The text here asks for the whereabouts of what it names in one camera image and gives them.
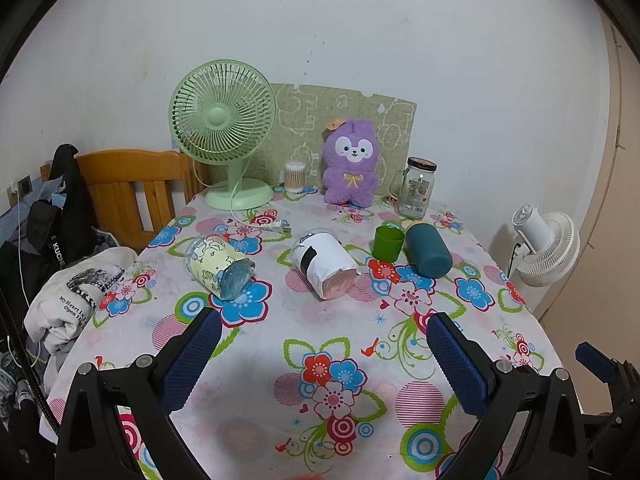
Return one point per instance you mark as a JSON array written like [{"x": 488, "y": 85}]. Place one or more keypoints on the white floor fan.
[{"x": 550, "y": 250}]

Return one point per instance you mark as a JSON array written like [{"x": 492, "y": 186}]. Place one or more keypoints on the small green cup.
[{"x": 387, "y": 245}]

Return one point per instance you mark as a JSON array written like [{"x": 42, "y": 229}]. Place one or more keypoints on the black jacket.
[{"x": 65, "y": 195}]

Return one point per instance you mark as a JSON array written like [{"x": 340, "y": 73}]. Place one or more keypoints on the white cup with black patch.
[{"x": 325, "y": 260}]

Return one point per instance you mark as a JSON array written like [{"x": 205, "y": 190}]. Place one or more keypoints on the floral tablecloth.
[{"x": 260, "y": 345}]

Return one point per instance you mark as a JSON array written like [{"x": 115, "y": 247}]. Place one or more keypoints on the green patterned board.
[{"x": 310, "y": 110}]

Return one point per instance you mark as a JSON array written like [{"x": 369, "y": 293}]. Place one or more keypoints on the purple plush toy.
[{"x": 352, "y": 180}]

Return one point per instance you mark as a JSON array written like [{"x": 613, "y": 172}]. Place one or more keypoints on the dark cloth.
[{"x": 17, "y": 410}]

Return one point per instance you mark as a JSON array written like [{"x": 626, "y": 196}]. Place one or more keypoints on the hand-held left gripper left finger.
[{"x": 192, "y": 360}]

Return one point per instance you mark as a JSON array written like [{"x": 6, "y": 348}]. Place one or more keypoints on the cotton swab container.
[{"x": 294, "y": 180}]

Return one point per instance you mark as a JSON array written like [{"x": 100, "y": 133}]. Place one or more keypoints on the teal cup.
[{"x": 425, "y": 250}]

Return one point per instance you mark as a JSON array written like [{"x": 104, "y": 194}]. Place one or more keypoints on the green desk fan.
[{"x": 217, "y": 115}]

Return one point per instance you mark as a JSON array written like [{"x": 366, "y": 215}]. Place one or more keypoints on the yellow cartoon glass cup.
[{"x": 210, "y": 262}]

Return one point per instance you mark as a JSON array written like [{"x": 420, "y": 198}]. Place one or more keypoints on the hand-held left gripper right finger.
[{"x": 457, "y": 365}]

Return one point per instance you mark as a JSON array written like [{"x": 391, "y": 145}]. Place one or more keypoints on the beige wooden door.
[{"x": 615, "y": 210}]

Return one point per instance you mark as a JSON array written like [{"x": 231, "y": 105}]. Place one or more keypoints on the wooden chair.
[{"x": 130, "y": 165}]

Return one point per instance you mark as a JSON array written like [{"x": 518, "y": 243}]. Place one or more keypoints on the glass jar mug with lid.
[{"x": 417, "y": 190}]

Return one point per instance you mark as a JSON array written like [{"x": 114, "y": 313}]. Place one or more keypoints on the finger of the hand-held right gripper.
[{"x": 596, "y": 361}]

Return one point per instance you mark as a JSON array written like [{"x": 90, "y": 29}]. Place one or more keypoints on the white printed shirt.
[{"x": 65, "y": 310}]

